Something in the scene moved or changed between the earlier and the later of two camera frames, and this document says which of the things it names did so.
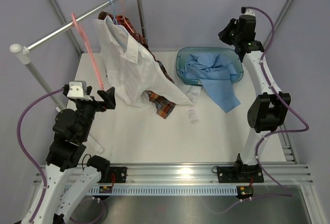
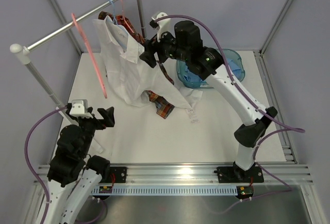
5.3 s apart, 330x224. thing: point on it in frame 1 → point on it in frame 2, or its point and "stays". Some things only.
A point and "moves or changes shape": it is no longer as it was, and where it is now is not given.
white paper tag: x=192 y=115 stays
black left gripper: x=108 y=97 → x=108 y=116
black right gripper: x=224 y=35 → x=152 y=46
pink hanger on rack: x=122 y=17 stays
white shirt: x=132 y=71 stays
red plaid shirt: x=164 y=109 stays
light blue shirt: x=216 y=74 moves or changes shape
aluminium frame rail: x=201 y=174 stays
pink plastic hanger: x=89 y=52 stays
